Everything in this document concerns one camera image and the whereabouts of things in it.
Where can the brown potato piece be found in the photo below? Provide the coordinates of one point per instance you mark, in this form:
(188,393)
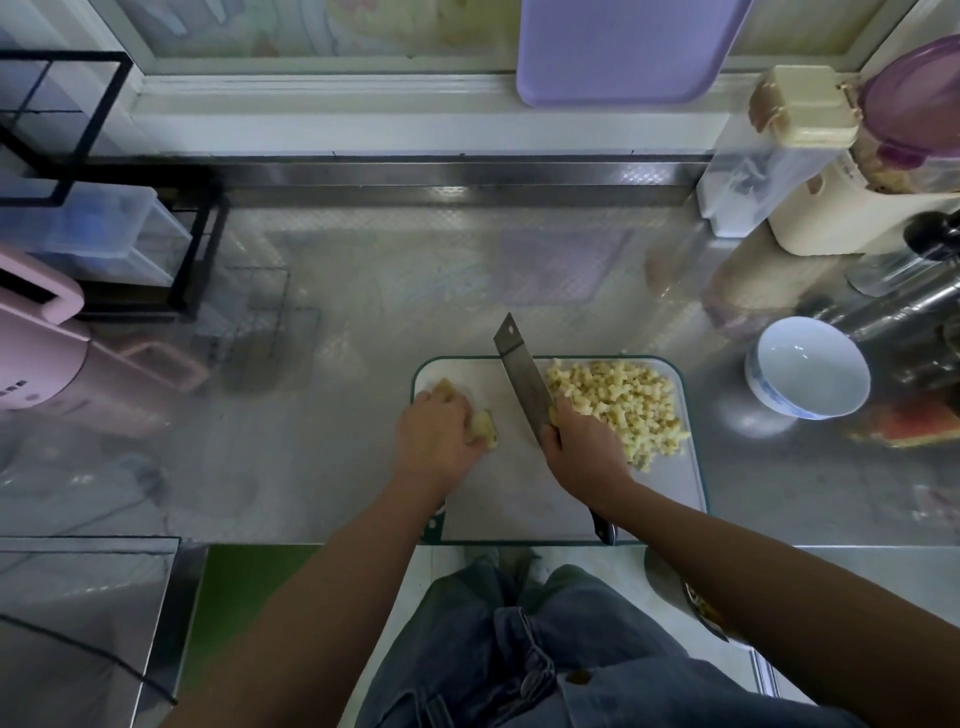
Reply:
(483,425)

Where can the glass bottle black cap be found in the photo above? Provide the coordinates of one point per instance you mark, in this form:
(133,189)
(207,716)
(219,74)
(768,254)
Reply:
(908,263)

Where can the pile of diced potato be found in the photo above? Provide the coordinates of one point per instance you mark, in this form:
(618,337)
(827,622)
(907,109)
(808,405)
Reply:
(623,402)

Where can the steel cleaver knife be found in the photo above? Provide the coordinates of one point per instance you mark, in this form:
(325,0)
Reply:
(525,375)

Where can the person's right hand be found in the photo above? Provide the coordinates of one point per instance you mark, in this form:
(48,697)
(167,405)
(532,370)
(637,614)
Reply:
(585,458)

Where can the person's right forearm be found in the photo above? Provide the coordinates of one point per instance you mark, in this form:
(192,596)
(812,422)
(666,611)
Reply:
(803,615)

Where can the cream plastic canister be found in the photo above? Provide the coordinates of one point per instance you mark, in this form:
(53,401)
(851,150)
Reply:
(848,218)

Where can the metal bowl with scraps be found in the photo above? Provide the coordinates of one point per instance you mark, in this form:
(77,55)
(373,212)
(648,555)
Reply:
(705,608)

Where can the person's left hand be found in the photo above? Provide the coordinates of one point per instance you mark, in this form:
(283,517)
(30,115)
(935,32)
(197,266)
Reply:
(435,447)

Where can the black metal rack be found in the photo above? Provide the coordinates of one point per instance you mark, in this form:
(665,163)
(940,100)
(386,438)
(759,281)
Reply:
(203,255)

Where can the purple lid food container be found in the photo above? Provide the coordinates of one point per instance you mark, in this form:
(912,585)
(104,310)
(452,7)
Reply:
(912,108)

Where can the person's blue jeans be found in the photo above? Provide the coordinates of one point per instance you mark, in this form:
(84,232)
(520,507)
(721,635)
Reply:
(518,660)

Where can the person's left forearm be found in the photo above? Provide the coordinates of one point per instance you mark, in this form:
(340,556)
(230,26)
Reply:
(300,623)

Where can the clear container cream lid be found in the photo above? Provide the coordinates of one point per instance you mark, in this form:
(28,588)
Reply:
(773,158)

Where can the green mat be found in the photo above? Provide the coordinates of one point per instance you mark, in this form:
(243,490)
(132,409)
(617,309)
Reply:
(248,600)

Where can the white bowl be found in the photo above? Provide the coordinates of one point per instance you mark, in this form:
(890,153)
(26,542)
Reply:
(809,366)

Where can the clear plastic storage box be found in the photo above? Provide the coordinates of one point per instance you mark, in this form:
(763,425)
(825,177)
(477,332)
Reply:
(98,233)

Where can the white cutting board green rim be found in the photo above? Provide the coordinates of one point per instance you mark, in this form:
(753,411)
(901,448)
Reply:
(668,488)

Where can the pink kettle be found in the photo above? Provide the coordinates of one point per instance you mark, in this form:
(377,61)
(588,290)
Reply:
(38,353)

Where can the purple plastic cutting board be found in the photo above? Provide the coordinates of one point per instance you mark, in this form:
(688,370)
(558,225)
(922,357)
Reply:
(630,48)

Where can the steel bin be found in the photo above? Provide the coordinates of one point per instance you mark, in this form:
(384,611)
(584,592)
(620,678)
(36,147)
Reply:
(83,638)

